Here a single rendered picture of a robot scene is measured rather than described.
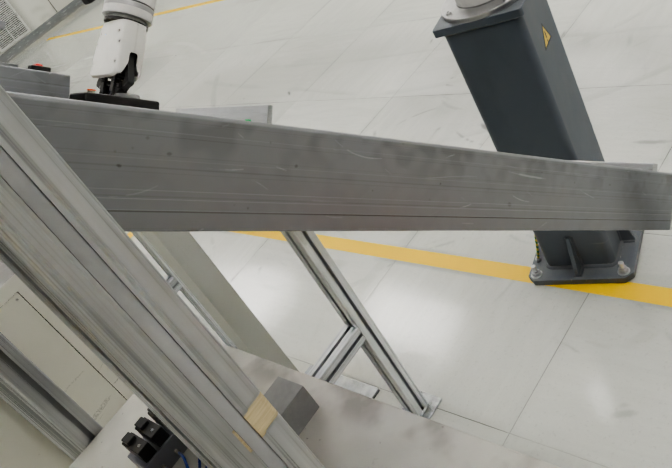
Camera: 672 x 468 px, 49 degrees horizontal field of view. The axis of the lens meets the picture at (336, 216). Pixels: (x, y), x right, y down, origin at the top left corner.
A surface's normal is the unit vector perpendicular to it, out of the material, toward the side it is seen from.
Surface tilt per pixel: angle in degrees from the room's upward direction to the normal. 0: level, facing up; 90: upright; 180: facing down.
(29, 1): 90
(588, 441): 0
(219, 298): 90
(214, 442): 90
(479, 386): 0
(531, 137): 90
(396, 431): 0
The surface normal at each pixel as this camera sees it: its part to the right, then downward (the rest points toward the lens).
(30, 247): 0.68, 0.08
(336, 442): -0.46, -0.73
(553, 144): -0.39, 0.69
